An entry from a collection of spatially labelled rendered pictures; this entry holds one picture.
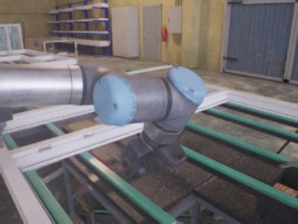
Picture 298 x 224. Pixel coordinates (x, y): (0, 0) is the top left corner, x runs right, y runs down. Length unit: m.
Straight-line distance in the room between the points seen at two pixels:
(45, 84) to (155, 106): 0.22
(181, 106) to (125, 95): 0.12
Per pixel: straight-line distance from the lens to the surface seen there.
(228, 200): 1.25
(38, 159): 1.01
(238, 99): 1.73
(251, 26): 7.38
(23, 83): 0.50
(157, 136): 0.55
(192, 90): 0.47
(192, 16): 8.10
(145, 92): 0.43
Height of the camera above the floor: 1.36
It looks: 20 degrees down
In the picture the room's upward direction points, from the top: straight up
